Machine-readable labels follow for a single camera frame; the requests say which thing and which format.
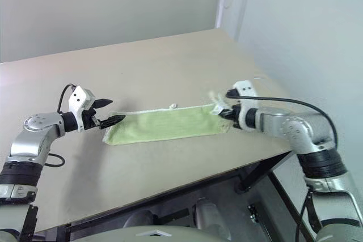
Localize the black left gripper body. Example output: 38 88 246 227
82 108 103 131

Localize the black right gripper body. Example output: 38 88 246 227
226 104 242 130

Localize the light green towel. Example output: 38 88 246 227
102 91 231 147

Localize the dark rounded shape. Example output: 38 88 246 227
124 210 155 229

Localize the grey rounded cylinder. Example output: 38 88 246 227
195 196 231 241

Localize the grey robot torso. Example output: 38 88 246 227
121 224 200 242

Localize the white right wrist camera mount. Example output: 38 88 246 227
232 79 259 133

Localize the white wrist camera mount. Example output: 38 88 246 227
232 79 259 133
67 85 96 133

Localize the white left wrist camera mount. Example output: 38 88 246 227
67 85 96 133

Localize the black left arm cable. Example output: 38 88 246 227
45 83 79 168

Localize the black metal table frame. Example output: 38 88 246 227
64 151 316 242

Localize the small black bracket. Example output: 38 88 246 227
247 204 260 223

